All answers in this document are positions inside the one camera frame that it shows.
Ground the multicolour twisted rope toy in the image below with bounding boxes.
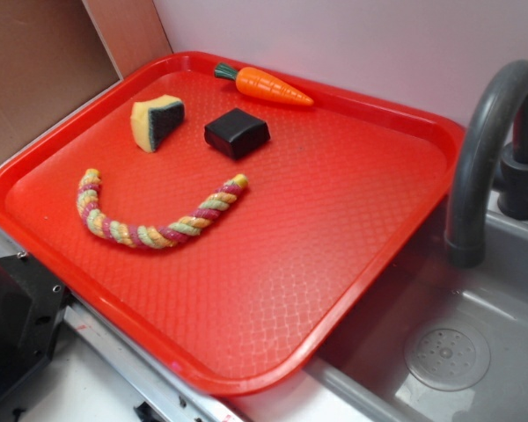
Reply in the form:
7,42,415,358
76,169,248,250

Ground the yellow green sponge wedge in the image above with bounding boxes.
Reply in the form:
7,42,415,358
130,94,186,153

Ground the black metal bracket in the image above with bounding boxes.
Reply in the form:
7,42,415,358
0,255,68,401

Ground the grey plastic sink basin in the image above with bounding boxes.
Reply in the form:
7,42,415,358
307,207,528,421

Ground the orange toy carrot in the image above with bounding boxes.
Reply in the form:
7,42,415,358
214,62,314,106

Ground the grey curved faucet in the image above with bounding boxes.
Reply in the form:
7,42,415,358
444,60,528,268

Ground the black rectangular block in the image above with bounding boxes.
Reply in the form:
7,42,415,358
204,108,271,160

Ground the brown cardboard panel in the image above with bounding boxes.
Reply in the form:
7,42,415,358
0,1,172,165

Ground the round sink drain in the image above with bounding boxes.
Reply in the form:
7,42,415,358
403,319,491,392

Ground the red plastic tray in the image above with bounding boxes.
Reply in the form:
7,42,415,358
0,52,464,397

